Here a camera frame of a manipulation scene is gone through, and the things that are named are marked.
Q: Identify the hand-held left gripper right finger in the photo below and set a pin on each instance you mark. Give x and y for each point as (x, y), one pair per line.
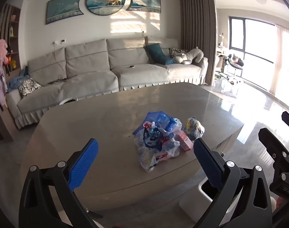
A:
(208, 163)

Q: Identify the small clear plastic bag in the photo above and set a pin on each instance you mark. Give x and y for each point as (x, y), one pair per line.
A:
(174, 123)

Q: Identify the black white patterned pillow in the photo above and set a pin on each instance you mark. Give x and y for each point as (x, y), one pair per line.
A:
(176, 51)

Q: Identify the blue plastic bag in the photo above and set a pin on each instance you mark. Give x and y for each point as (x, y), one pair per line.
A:
(154, 118)

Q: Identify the yellow and blue wrapper bundle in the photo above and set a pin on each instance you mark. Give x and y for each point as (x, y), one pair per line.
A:
(194, 126)

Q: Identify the grey brown curtain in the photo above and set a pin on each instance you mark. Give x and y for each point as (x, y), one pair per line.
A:
(197, 28)

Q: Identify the grey fabric sofa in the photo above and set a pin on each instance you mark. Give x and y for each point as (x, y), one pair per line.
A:
(92, 76)

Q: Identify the white plush toy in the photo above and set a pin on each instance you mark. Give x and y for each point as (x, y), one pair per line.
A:
(190, 55)

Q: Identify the round deer wall painting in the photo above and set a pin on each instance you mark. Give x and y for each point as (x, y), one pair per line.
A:
(105, 0)

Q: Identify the white round object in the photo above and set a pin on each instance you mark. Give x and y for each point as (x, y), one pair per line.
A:
(68, 100)

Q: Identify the pink hanging clothes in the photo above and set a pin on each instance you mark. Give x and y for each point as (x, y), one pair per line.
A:
(0, 49)

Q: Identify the large dark framed window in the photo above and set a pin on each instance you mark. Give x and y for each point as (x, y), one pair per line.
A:
(251, 40)

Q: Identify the grey coffee table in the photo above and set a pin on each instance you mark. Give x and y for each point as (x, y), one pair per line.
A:
(99, 114)

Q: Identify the floral patterned pillow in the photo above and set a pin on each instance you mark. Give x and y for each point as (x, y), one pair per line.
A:
(29, 86)

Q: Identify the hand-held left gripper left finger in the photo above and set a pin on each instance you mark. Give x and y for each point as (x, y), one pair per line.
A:
(83, 163)

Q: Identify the swivel chair with clutter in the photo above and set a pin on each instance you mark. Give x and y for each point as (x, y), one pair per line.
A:
(234, 64)

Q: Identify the teal pillow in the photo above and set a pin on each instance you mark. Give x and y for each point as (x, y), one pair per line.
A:
(158, 53)

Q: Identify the sheer white curtain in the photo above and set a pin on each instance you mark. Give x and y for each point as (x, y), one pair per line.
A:
(284, 64)

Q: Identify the white trash bin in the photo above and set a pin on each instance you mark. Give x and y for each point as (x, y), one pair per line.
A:
(194, 201)

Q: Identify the wooden shelf unit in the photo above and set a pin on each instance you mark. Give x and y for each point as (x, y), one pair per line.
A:
(13, 40)

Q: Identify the printed clear plastic bag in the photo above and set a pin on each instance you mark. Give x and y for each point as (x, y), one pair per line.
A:
(154, 147)

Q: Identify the teal curved wall painting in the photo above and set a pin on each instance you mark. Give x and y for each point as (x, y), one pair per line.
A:
(144, 2)
(63, 8)

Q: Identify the cluttered white desk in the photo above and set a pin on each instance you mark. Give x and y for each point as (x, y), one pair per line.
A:
(221, 59)

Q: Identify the blue cloth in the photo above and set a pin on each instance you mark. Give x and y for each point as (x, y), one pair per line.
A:
(16, 80)

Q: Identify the pink carton box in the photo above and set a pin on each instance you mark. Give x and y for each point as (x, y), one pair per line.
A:
(184, 141)

